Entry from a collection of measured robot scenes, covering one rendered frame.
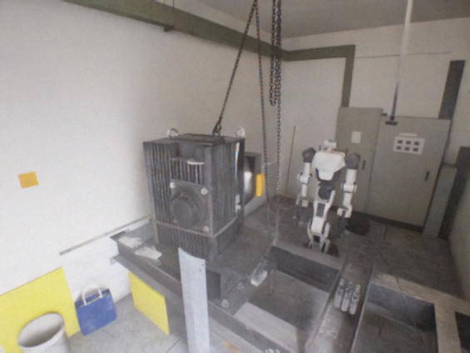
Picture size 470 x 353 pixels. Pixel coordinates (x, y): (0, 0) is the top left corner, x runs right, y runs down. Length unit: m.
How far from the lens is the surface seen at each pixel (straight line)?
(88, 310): 2.46
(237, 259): 1.57
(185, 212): 1.36
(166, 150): 1.44
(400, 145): 3.99
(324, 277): 2.19
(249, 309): 1.62
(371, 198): 4.21
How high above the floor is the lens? 1.85
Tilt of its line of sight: 18 degrees down
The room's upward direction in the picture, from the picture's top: straight up
